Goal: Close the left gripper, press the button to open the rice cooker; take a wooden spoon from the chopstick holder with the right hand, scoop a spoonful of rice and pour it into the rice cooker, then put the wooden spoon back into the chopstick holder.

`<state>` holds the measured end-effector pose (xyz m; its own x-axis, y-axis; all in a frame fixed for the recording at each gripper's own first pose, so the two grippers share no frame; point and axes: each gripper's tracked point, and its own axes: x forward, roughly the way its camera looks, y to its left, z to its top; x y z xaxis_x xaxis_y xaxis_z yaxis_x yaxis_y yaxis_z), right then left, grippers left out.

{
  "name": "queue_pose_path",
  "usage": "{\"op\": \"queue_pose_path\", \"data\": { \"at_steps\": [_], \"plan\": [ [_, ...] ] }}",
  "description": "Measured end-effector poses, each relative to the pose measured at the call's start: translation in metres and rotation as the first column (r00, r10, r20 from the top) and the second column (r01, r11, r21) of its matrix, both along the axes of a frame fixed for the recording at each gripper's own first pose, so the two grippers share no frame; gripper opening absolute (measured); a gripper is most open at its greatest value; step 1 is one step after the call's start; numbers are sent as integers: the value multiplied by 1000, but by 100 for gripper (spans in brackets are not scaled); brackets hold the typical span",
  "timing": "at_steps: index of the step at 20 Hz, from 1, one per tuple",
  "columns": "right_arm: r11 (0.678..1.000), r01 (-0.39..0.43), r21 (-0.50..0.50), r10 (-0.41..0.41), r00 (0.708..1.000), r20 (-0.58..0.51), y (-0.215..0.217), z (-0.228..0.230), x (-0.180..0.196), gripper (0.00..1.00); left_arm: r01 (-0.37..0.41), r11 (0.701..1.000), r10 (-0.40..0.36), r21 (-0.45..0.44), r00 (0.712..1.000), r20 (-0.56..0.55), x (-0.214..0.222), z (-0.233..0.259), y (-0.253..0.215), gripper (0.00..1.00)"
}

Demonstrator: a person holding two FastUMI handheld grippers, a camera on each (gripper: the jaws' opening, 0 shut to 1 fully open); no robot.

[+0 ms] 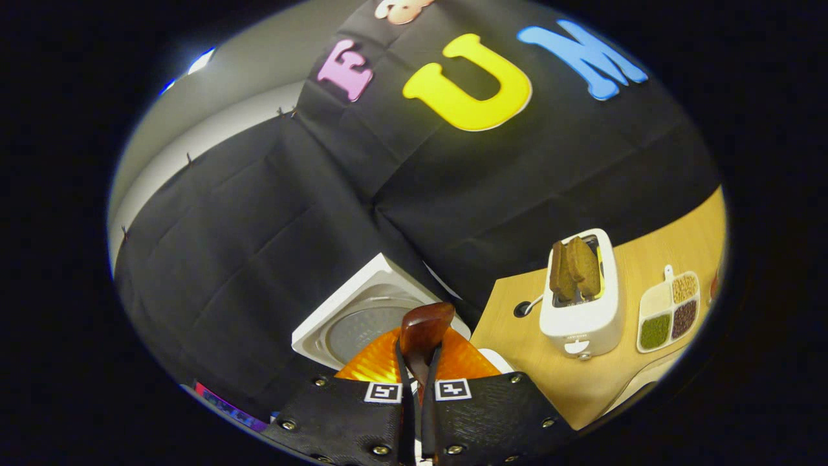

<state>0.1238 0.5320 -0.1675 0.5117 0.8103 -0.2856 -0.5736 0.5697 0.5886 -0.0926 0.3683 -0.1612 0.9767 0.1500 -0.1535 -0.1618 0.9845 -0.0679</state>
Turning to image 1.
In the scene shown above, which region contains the brown bread slice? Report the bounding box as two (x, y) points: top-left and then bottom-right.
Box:
(549, 241), (576, 302)
(566, 236), (601, 298)

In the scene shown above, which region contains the white divided grain dish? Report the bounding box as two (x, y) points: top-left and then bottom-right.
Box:
(637, 264), (701, 354)

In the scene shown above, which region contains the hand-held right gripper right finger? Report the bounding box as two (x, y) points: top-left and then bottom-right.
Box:
(420, 327), (576, 465)

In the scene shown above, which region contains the pink purple printed strip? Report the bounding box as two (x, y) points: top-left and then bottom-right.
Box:
(194, 382), (269, 433)

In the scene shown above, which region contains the white rice cooker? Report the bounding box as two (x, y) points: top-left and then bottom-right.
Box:
(291, 252), (516, 377)

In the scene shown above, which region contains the white toaster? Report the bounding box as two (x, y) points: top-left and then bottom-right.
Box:
(539, 228), (625, 360)

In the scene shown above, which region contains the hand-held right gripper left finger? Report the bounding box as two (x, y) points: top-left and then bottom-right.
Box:
(262, 327), (415, 466)

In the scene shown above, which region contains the brown wooden spoon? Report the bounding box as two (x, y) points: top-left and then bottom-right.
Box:
(399, 302), (455, 405)

